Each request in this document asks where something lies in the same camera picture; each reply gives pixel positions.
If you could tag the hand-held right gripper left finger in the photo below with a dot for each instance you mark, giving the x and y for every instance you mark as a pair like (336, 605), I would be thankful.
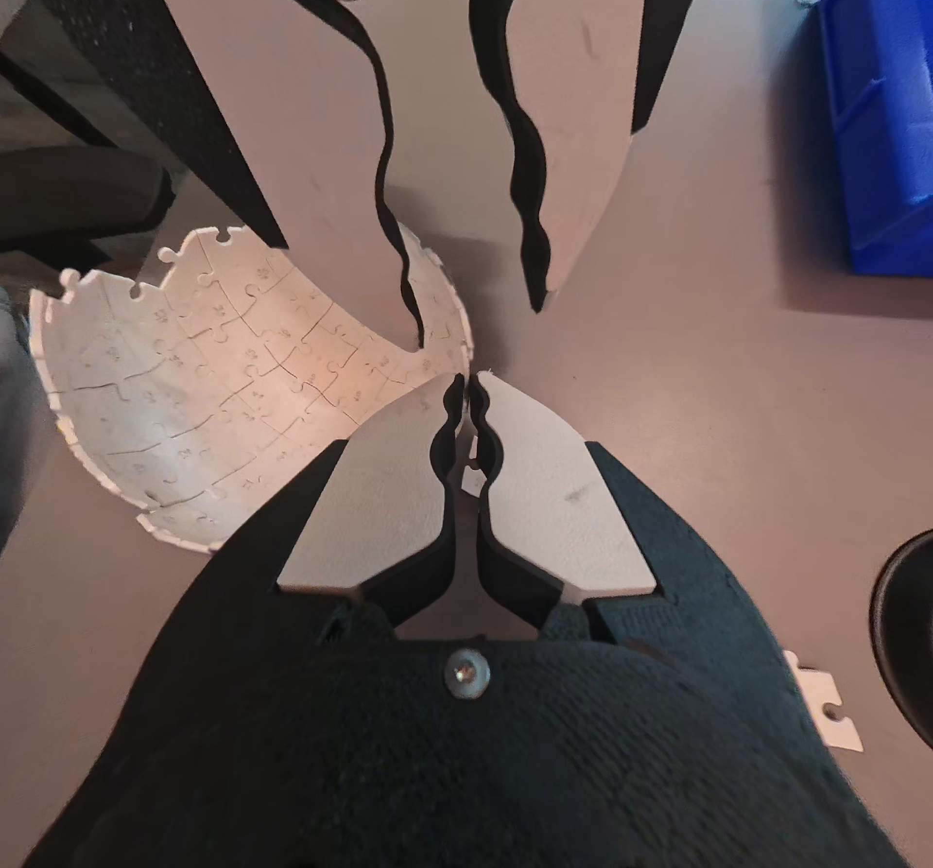
(379, 489)

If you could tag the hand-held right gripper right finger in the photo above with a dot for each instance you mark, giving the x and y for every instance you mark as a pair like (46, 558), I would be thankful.
(561, 503)

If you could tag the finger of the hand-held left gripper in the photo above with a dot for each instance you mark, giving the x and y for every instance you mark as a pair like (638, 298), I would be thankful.
(576, 102)
(291, 124)

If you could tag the white puzzle piece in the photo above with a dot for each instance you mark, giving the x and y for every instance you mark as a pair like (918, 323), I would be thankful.
(475, 480)
(824, 700)

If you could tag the white puzzle ball shell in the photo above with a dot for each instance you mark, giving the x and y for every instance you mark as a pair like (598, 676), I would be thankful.
(182, 387)

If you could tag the black metal bar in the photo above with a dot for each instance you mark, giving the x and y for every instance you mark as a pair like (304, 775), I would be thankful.
(51, 99)

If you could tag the black chair seat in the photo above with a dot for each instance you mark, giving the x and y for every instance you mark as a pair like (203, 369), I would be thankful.
(73, 197)

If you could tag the blue plastic bin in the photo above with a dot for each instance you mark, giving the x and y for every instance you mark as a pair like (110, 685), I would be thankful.
(889, 117)

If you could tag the black round bowl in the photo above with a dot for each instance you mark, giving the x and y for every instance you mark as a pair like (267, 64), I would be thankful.
(907, 635)

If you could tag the person's grey clothing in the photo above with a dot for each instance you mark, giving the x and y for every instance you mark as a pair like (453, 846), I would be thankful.
(9, 409)

